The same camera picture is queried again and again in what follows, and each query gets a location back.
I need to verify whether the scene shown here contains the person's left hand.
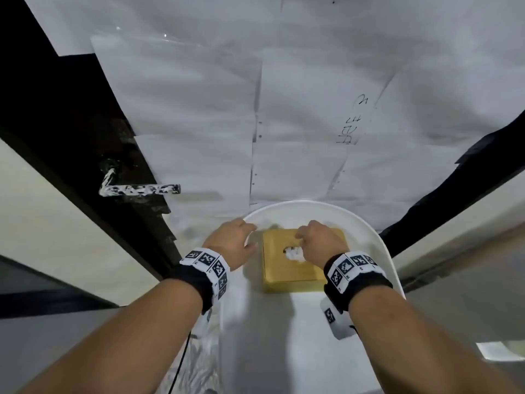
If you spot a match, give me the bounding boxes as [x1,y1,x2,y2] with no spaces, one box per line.
[203,217,260,272]

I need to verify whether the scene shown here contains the person's right hand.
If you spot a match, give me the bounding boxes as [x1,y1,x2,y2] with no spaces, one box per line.
[295,220,350,269]

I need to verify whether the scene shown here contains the wooden tissue box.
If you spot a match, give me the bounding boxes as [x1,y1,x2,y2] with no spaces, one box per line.
[261,228,349,294]

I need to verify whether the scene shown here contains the black door handle with foam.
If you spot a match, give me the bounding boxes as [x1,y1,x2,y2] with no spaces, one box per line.
[98,159,182,198]

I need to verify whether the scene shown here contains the person's left forearm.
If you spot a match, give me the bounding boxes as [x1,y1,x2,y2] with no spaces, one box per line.
[16,277,204,394]

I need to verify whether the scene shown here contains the person's right forearm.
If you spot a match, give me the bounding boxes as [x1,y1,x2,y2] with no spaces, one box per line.
[347,289,525,394]

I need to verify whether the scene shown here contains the black right wristband with markers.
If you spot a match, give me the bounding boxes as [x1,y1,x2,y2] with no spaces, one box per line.
[323,251,394,313]

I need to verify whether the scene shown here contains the black wristband with markers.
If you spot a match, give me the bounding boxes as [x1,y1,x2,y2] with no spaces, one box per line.
[323,251,394,313]
[166,246,231,315]

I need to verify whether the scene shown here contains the black left wristband with markers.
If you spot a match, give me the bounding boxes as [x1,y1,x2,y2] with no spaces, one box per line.
[166,246,231,315]

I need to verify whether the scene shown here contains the white plastic chair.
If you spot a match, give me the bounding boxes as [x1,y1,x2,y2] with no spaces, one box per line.
[219,200,407,394]

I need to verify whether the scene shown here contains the clear plastic sheet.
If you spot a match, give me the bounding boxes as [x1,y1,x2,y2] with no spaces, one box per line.
[164,315,224,394]

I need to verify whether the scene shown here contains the white paper sheets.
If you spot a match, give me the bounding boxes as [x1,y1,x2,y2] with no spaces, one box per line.
[22,0,525,242]

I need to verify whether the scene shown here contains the black framed glass partition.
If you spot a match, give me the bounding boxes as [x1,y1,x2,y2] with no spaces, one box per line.
[0,254,120,321]

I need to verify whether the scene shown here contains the white flat object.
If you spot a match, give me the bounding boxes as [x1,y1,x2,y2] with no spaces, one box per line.
[475,341,522,362]

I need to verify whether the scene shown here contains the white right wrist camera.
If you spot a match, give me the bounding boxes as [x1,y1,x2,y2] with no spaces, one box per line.
[319,297,358,340]

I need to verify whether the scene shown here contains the black left camera cable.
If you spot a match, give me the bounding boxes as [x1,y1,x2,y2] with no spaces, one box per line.
[170,332,191,394]

